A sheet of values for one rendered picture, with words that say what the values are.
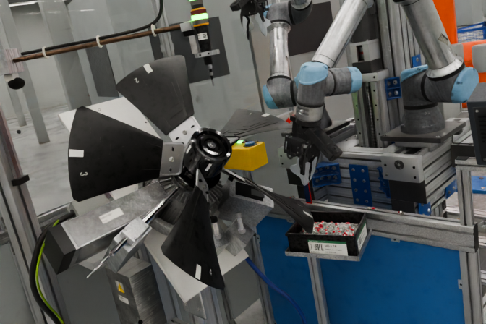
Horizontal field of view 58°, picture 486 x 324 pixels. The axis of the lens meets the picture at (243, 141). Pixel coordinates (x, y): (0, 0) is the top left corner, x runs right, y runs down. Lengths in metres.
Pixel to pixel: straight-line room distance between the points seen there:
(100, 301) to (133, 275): 0.52
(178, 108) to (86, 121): 0.29
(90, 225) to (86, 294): 0.81
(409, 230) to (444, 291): 0.22
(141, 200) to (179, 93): 0.33
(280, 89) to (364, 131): 0.41
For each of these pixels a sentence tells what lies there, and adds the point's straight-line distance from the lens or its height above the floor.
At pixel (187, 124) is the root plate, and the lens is 1.25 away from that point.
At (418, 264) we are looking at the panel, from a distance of 1.53.
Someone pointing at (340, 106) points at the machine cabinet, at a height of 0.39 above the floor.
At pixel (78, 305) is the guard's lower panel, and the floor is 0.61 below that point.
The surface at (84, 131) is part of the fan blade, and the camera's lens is 1.10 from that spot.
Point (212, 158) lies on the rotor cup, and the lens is 1.15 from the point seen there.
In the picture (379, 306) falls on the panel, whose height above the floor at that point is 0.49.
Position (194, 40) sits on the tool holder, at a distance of 1.23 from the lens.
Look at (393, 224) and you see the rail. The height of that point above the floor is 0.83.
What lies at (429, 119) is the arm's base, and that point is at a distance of 1.67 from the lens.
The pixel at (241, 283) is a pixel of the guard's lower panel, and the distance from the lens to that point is 2.49.
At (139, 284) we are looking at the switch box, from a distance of 1.48.
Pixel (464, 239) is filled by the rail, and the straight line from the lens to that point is 1.41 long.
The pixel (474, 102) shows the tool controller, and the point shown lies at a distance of 1.20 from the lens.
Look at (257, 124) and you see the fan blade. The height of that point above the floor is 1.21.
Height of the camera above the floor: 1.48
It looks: 13 degrees down
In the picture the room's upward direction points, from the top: 11 degrees counter-clockwise
